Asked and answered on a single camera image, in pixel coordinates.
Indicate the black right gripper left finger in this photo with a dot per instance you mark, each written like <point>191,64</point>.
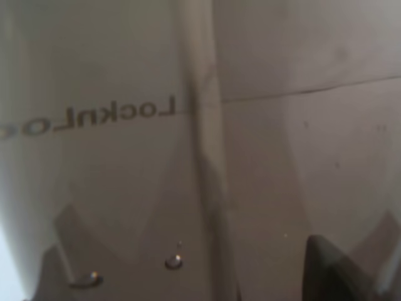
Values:
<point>71,269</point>

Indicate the brown translucent water bottle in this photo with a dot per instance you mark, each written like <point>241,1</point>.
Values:
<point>201,142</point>

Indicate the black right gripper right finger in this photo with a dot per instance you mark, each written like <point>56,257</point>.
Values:
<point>371,271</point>

